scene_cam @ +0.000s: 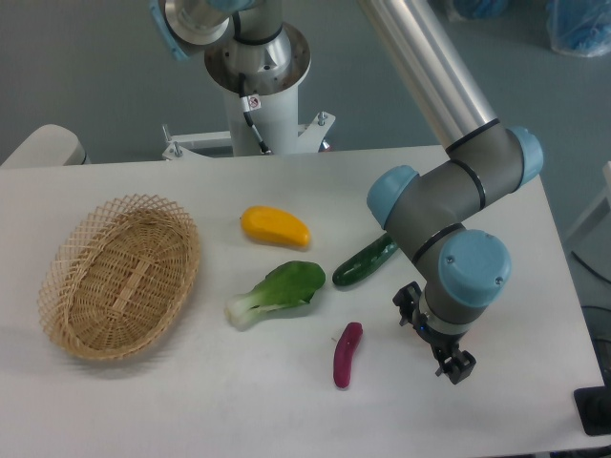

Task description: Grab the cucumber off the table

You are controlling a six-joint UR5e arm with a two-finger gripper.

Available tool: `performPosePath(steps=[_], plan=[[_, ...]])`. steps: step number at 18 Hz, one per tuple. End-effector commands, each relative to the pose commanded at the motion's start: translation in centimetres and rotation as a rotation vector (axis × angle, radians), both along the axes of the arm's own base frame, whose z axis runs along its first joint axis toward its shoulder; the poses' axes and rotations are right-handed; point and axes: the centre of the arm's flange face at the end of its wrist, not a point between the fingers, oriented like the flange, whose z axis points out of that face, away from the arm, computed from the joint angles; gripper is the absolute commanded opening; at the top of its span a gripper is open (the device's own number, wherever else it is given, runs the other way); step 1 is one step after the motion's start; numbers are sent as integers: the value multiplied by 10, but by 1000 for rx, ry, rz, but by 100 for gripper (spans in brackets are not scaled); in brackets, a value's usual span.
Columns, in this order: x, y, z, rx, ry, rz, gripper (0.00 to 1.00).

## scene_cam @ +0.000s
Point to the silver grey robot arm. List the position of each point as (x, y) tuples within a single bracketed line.
[(464, 270)]

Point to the green cucumber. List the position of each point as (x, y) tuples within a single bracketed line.
[(364, 263)]

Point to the purple sweet potato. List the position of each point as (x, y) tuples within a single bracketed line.
[(344, 354)]

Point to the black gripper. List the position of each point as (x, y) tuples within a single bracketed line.
[(454, 363)]

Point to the yellow mango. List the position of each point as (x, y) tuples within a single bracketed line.
[(276, 226)]

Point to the green bok choy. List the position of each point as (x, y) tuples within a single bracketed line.
[(289, 285)]

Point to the white chair back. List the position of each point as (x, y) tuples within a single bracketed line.
[(48, 146)]

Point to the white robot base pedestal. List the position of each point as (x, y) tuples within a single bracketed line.
[(260, 89)]

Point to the blue plastic bag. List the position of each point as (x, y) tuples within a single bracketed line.
[(579, 28)]

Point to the black device at table edge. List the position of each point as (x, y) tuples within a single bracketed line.
[(593, 404)]

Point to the woven wicker basket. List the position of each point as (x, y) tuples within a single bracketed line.
[(121, 278)]

